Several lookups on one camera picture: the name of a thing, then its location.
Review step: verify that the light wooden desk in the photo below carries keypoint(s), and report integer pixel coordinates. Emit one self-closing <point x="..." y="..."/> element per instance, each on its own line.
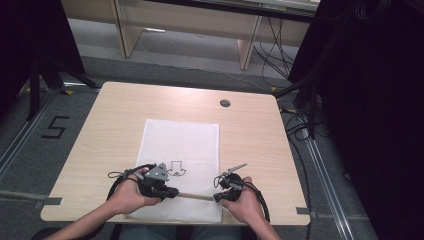
<point x="186" y="23"/>

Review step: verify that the person's legs in jeans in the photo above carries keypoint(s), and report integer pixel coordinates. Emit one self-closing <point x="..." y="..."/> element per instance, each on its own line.
<point x="146" y="233"/>

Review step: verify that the dark curtain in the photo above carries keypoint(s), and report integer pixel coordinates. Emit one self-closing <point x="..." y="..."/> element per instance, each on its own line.
<point x="373" y="100"/>
<point x="30" y="30"/>

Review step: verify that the black metal stand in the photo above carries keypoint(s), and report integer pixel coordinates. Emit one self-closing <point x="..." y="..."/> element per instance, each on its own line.
<point x="311" y="106"/>
<point x="35" y="86"/>

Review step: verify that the person's left hand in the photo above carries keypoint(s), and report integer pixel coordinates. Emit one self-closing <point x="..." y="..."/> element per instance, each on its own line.
<point x="131" y="198"/>

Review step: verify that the white cloth bag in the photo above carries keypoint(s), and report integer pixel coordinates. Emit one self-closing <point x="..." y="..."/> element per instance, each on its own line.
<point x="181" y="146"/>

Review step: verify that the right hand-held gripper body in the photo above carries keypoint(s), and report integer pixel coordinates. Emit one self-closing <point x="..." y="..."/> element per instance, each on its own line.
<point x="233" y="185"/>

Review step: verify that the person's right hand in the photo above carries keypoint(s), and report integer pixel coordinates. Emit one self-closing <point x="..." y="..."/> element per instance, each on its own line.
<point x="246" y="206"/>

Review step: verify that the aluminium floor rail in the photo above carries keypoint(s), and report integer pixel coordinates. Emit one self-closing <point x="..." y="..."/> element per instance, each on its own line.
<point x="328" y="186"/>
<point x="20" y="136"/>

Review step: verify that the thin wooden stick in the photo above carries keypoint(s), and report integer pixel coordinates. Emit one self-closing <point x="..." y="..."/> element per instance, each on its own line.
<point x="196" y="197"/>

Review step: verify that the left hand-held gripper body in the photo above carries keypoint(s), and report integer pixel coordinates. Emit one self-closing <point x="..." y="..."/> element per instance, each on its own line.
<point x="154" y="181"/>

